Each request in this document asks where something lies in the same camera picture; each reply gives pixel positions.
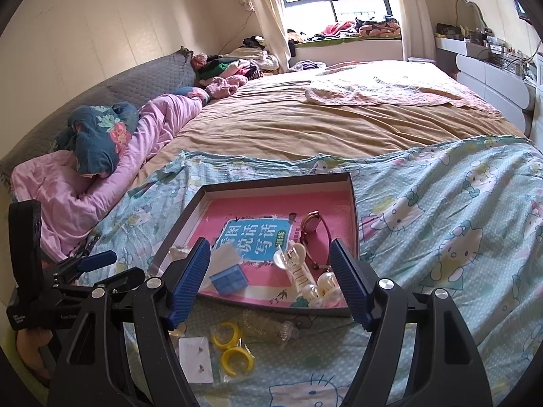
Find pink lace blanket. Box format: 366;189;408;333
305;61;501;113

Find cartoon cat printed blanket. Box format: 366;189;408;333
63;136;543;407

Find pink quilt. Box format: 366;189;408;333
11;93;205;259

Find tan bed sheet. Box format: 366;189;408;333
127;72;527;191

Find white pearl hair clip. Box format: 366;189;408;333
303;271;347;308

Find yellow ring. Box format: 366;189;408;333
221;348;255;376
212;321;242;347

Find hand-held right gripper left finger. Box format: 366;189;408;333
46;237;212;407

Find white claw hair clip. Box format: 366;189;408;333
274;241;320;303

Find pink book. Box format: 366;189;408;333
199;193;358;309

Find white drawer cabinet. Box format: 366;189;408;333
528;51;543;137

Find cloud shaped mirror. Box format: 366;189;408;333
456;0;487;31

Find white vanity dresser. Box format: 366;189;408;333
435;34;536;137

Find pile of clothes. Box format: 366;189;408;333
193;36;281;94

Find clothes on window seat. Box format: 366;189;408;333
288;15;402;45

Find dark shallow cardboard box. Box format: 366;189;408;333
146;172;362;318

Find grey quilted headboard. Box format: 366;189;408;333
0;49;198;179

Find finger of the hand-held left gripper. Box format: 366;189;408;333
51;250;118;286
91;268;147;303

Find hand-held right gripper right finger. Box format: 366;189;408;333
329;238;495;407

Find small blue plastic box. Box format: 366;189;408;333
210;266;249;296

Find person's left hand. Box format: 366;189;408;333
17;328;55;381

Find brown strap wristwatch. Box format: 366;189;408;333
300;210;337;273

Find white earring card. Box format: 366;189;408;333
178;337;215;385

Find dark blue floral pillow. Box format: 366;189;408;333
49;102;141;175

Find cream curtain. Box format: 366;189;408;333
377;0;437;62
238;0;294;73

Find pink plush cloth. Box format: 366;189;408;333
206;75;249;100

